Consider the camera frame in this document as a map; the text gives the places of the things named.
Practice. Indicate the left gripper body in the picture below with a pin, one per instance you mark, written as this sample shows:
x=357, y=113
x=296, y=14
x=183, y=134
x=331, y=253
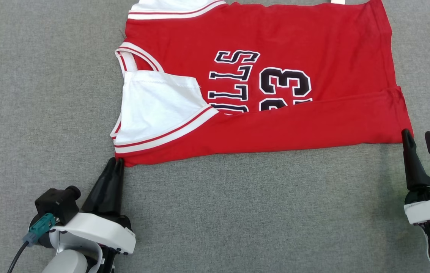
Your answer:
x=104, y=231

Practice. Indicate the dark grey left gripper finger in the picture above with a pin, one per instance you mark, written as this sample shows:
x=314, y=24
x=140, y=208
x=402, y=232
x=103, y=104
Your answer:
x=118, y=193
x=101, y=193

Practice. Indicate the red and white basketball jersey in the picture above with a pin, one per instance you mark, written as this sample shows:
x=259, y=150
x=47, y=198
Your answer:
x=313, y=45

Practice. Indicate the white and grey left arm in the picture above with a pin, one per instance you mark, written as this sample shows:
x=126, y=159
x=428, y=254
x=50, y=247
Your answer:
x=66, y=261

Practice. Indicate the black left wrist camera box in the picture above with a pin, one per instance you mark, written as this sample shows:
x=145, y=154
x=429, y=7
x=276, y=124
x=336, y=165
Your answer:
x=55, y=204

